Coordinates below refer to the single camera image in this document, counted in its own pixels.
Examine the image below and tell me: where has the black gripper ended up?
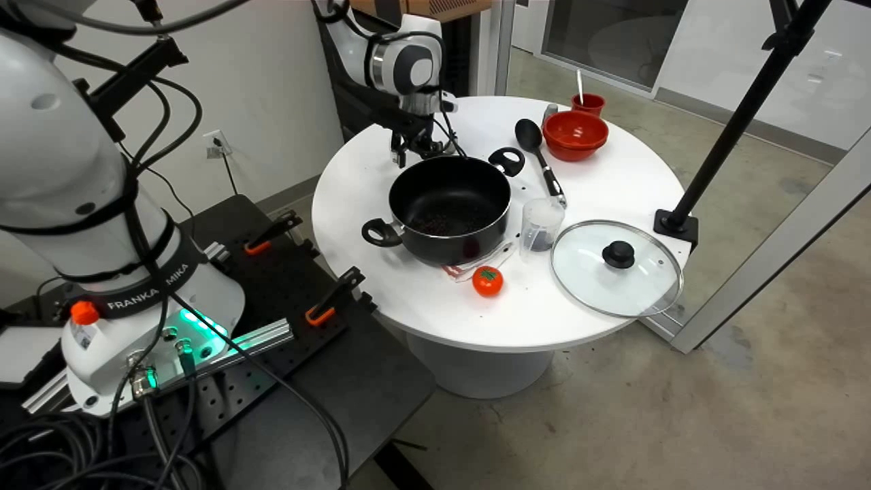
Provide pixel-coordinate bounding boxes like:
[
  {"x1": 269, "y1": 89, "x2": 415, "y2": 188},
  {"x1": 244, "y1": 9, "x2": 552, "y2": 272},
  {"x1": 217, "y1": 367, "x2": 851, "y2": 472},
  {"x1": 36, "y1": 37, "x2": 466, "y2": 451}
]
[{"x1": 391, "y1": 93, "x2": 442, "y2": 169}]

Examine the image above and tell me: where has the black cooking pot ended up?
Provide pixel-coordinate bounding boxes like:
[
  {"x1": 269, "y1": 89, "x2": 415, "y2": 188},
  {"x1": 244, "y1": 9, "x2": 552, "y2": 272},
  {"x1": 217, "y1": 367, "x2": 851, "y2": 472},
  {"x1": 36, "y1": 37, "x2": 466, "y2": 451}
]
[{"x1": 363, "y1": 148, "x2": 526, "y2": 266}]

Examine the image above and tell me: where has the black perforated robot base table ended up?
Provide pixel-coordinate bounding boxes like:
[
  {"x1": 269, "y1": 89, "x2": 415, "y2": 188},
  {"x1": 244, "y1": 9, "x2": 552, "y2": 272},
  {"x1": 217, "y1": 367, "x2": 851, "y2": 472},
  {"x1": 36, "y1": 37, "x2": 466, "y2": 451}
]
[{"x1": 0, "y1": 194, "x2": 439, "y2": 490}]

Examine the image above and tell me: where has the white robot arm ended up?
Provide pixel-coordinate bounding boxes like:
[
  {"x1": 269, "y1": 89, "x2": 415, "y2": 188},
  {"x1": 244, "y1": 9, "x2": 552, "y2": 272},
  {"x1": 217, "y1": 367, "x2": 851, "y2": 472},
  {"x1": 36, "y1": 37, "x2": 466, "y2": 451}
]
[{"x1": 0, "y1": 0, "x2": 244, "y2": 416}]

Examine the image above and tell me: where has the glass pot lid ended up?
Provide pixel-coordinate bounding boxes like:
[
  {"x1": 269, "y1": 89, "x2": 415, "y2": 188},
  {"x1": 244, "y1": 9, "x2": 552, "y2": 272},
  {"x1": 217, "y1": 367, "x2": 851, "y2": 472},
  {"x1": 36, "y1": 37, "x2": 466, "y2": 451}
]
[{"x1": 549, "y1": 217, "x2": 684, "y2": 318}]

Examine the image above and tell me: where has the black ladle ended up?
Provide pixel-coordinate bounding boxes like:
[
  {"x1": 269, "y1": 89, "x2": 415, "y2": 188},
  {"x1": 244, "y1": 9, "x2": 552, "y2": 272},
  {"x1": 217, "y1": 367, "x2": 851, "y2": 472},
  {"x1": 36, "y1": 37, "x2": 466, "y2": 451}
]
[{"x1": 515, "y1": 120, "x2": 566, "y2": 205}]

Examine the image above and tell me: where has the red white straw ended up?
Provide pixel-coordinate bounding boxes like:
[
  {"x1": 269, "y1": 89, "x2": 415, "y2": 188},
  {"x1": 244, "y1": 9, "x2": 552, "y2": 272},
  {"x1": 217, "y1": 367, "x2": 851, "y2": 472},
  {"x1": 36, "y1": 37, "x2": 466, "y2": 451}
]
[{"x1": 445, "y1": 262, "x2": 472, "y2": 278}]

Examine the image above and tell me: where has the orange toy tomato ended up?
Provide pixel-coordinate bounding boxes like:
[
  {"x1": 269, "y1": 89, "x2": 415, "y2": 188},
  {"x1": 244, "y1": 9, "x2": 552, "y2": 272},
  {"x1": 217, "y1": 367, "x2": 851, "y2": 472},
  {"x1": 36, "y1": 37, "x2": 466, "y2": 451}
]
[{"x1": 472, "y1": 266, "x2": 503, "y2": 297}]

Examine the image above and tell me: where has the red bowl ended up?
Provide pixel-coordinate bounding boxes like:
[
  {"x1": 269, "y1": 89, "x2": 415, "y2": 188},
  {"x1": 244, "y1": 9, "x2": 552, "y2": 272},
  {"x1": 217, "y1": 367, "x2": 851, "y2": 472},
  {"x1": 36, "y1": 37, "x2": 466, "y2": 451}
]
[{"x1": 545, "y1": 112, "x2": 611, "y2": 164}]

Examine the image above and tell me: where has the round white table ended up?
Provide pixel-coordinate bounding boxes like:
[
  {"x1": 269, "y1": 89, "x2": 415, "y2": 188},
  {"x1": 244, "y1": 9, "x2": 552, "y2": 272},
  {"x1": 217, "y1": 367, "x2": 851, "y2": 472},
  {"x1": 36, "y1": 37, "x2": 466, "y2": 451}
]
[{"x1": 314, "y1": 126, "x2": 692, "y2": 398}]

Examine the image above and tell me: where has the red mug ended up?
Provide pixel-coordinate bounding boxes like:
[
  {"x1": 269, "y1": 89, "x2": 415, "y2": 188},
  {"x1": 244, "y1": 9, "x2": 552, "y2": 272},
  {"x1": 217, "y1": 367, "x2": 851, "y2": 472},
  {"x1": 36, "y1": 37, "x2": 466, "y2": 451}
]
[{"x1": 571, "y1": 93, "x2": 604, "y2": 116}]

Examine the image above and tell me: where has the black tripod stand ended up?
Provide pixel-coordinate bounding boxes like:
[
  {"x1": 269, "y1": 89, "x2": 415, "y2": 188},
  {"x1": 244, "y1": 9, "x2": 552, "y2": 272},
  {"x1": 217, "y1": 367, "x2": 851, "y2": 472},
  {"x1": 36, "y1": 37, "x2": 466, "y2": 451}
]
[{"x1": 653, "y1": 0, "x2": 832, "y2": 244}]

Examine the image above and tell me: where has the orange handled clamp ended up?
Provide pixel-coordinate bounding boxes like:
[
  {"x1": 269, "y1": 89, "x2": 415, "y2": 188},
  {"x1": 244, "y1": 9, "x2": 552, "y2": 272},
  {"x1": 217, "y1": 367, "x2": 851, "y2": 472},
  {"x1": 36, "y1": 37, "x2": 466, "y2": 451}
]
[
  {"x1": 306, "y1": 266, "x2": 366, "y2": 329},
  {"x1": 243, "y1": 212, "x2": 302, "y2": 255}
]

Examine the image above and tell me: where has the black cable bundle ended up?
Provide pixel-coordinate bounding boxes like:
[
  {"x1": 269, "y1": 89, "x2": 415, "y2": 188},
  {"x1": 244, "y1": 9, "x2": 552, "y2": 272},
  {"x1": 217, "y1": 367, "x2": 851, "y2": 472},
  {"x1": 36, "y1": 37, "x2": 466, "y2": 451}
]
[{"x1": 0, "y1": 344, "x2": 351, "y2": 490}]

